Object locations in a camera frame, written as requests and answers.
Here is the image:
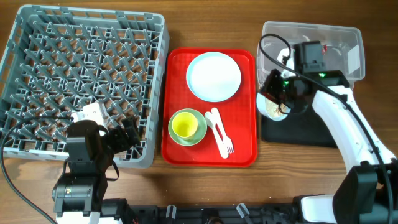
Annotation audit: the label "food scraps rice and nuts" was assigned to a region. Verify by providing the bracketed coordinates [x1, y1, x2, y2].
[266, 100, 290, 121]

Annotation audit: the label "light blue bowl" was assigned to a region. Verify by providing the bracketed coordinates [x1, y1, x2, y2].
[256, 93, 273, 120]

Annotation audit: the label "white napkin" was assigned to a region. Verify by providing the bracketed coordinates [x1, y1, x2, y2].
[277, 48, 295, 78]

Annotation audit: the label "yellow cup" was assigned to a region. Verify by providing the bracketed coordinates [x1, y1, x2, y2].
[172, 111, 198, 139]

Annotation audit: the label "red snack wrapper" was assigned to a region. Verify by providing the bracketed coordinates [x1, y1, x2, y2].
[322, 45, 327, 54]

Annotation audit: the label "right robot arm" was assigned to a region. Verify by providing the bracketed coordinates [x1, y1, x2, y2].
[259, 69, 397, 223]

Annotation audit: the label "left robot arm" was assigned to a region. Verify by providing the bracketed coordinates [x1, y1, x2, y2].
[52, 119, 140, 223]

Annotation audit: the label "grey dishwasher rack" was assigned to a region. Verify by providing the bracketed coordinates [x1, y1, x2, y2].
[1, 5, 170, 169]

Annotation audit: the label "black tray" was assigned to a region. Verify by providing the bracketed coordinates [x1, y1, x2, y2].
[261, 108, 336, 148]

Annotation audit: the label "red plastic tray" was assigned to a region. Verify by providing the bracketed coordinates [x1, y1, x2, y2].
[161, 47, 257, 167]

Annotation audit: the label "clear plastic bin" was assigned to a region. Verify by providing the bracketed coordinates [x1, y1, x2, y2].
[257, 21, 366, 89]

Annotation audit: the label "green saucer plate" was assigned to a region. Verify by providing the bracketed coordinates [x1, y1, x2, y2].
[168, 108, 207, 146]

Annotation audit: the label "large light blue plate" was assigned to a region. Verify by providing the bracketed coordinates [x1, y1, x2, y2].
[186, 52, 242, 103]

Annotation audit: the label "white plastic fork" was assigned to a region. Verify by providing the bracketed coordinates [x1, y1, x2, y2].
[211, 108, 234, 154]

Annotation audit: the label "white plastic spoon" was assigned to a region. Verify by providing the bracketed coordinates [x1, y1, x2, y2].
[205, 111, 229, 159]

